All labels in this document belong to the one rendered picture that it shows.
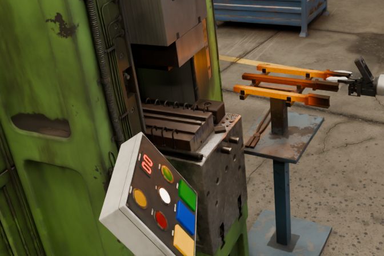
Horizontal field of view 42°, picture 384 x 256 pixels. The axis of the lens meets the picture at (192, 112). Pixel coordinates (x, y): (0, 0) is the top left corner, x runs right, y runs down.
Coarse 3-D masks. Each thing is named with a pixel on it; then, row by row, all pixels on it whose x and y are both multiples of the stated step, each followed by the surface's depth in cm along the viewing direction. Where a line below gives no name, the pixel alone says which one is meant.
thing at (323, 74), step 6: (258, 66) 234; (264, 66) 233; (270, 66) 232; (276, 66) 231; (282, 66) 230; (276, 72) 230; (282, 72) 229; (288, 72) 227; (294, 72) 225; (300, 72) 224; (306, 72) 222; (312, 72) 221; (318, 72) 220; (324, 72) 220; (330, 72) 218; (336, 72) 217; (324, 78) 218
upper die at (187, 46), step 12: (192, 36) 171; (132, 48) 171; (144, 48) 169; (156, 48) 166; (168, 48) 164; (180, 48) 165; (192, 48) 172; (144, 60) 171; (156, 60) 169; (168, 60) 166; (180, 60) 166
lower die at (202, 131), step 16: (176, 112) 196; (192, 112) 196; (208, 112) 195; (160, 128) 189; (176, 128) 187; (192, 128) 185; (208, 128) 193; (160, 144) 187; (176, 144) 183; (192, 144) 182
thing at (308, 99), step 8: (240, 88) 215; (248, 88) 214; (256, 88) 213; (264, 96) 211; (272, 96) 209; (280, 96) 206; (296, 96) 203; (304, 96) 202; (312, 96) 199; (320, 96) 198; (328, 96) 197; (312, 104) 201; (320, 104) 199; (328, 104) 197
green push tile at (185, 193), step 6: (180, 180) 149; (180, 186) 146; (186, 186) 149; (180, 192) 143; (186, 192) 147; (192, 192) 150; (186, 198) 144; (192, 198) 148; (186, 204) 144; (192, 204) 146; (192, 210) 145
